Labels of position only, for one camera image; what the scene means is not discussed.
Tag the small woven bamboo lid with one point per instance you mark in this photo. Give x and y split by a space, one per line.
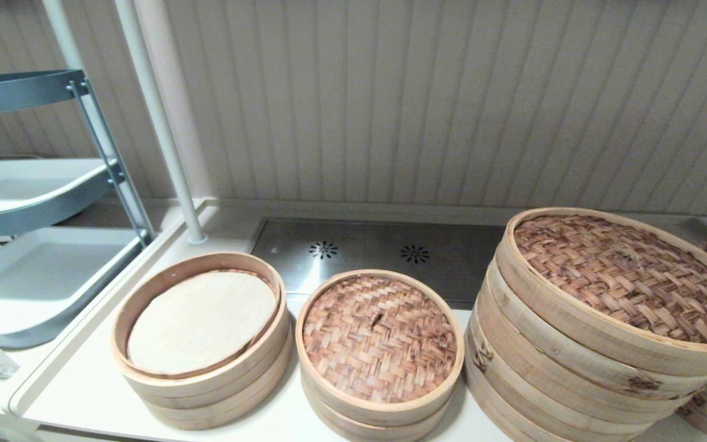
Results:
378 337

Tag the white cloth steamer liner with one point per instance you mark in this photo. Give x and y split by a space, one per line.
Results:
200 325

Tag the stainless steel vent plate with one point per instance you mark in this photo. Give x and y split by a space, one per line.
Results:
452 270

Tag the thick white pole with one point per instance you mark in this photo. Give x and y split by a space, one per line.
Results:
157 123

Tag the grey metal cart upright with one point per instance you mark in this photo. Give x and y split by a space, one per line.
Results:
105 153

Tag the grey cart tray, white inside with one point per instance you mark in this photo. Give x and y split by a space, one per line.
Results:
22 184
40 276

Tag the thin white pole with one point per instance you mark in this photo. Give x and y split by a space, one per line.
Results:
62 31

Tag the grey cart tray, empty rim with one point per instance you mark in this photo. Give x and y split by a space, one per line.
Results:
10 92

